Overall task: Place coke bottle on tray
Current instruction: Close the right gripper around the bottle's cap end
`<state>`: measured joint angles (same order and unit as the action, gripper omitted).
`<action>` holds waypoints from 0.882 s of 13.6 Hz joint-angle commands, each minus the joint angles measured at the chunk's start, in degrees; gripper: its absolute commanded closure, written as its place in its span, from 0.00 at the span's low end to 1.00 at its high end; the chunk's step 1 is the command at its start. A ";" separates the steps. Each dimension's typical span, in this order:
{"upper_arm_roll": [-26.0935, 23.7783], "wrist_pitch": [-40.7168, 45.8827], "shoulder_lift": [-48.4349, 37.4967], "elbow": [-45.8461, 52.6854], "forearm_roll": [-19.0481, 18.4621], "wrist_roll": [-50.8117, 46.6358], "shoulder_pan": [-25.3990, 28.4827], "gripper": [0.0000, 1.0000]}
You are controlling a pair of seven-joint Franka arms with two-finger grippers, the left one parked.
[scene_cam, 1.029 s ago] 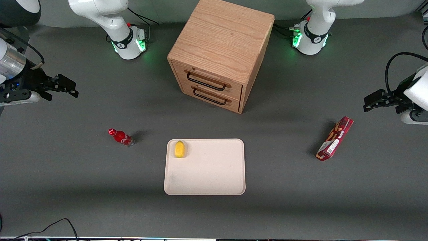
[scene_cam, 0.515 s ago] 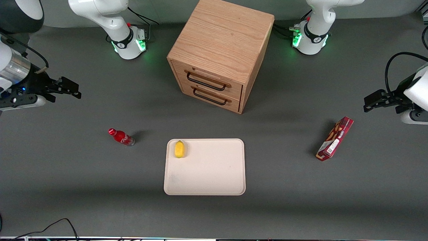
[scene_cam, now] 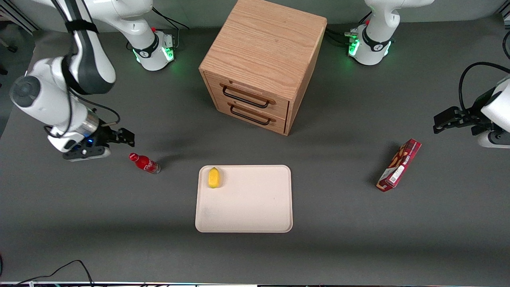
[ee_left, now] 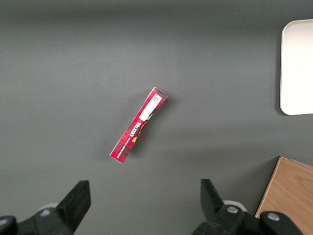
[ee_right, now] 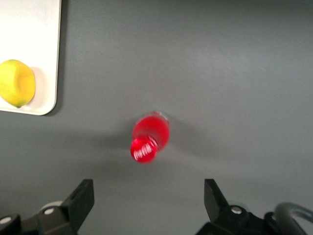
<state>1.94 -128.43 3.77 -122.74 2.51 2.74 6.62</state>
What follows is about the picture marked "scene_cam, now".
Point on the red coke bottle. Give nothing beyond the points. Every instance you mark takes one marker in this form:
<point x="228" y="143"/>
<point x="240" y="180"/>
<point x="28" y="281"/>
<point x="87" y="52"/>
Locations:
<point x="144" y="163"/>

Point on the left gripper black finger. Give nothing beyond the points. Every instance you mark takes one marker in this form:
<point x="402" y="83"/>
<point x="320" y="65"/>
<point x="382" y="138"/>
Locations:
<point x="478" y="129"/>
<point x="446" y="119"/>

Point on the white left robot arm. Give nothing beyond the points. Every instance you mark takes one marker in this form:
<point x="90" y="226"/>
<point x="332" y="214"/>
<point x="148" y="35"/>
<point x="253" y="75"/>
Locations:
<point x="378" y="16"/>

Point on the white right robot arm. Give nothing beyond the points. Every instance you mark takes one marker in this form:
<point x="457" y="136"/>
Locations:
<point x="40" y="99"/>

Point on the beige plastic tray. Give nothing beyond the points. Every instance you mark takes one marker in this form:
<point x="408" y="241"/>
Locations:
<point x="251" y="203"/>

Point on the wooden drawer cabinet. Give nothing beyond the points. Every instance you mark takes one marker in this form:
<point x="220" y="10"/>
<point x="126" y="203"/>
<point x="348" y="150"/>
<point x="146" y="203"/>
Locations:
<point x="263" y="44"/>

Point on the aluminium frame profile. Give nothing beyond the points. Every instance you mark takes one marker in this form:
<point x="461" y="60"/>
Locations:
<point x="18" y="16"/>

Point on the yellow lemon-shaped object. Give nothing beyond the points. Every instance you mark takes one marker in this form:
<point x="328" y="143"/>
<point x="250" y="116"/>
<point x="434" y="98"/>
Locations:
<point x="214" y="178"/>

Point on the red tartan cookie box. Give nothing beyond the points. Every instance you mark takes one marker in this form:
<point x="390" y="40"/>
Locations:
<point x="399" y="165"/>

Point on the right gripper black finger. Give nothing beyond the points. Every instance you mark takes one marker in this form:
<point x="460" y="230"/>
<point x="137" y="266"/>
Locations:
<point x="126" y="136"/>

